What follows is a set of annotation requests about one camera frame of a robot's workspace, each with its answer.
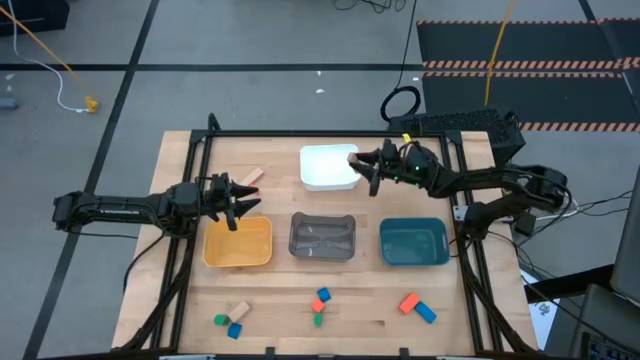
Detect orange long block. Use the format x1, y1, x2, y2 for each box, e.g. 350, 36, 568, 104
398, 292, 421, 316

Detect yellow plastic bin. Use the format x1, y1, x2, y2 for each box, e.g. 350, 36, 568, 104
201, 215, 274, 269

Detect white printed paper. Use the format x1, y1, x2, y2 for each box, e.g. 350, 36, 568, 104
519, 269, 557, 351

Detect short natural wood block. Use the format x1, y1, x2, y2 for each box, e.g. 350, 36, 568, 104
227, 300, 251, 324

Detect white plastic bin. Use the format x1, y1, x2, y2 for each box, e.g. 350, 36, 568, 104
298, 143, 361, 193

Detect grey monitor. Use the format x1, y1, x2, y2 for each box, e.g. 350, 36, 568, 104
610, 167, 640, 307

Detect blue long block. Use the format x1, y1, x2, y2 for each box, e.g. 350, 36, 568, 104
414, 300, 438, 325

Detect teal plastic bin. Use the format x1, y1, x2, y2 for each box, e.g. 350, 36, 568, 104
378, 216, 451, 267

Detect black power adapter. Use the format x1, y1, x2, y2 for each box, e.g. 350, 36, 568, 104
514, 213, 537, 237

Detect black bar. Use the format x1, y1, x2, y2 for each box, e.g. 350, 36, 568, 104
523, 263, 616, 304

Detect black aluminium table frame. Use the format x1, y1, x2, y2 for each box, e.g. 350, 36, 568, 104
112, 112, 539, 360

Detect white floor cable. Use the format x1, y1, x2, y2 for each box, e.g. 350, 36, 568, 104
7, 0, 89, 114

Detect black box on floor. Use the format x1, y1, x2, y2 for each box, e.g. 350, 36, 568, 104
0, 0, 71, 37

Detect yellow hanging cable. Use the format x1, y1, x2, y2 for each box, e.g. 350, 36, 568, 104
483, 0, 517, 107

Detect yellow cord with connector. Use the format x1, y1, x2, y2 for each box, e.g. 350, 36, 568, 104
0, 5, 100, 114

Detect black hanging cable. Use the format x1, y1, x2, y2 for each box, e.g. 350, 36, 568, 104
379, 0, 423, 124

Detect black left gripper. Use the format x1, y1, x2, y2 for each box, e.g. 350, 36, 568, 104
199, 172, 263, 232

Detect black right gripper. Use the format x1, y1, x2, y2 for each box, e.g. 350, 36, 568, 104
347, 138, 437, 198

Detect grey translucent plastic bin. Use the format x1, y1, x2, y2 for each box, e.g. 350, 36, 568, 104
288, 211, 357, 263

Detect black hazard-striped floor mat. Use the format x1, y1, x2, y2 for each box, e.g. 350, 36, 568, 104
416, 18, 640, 70
421, 71, 640, 133

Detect black floor cables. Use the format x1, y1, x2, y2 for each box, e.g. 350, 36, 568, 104
332, 0, 407, 15

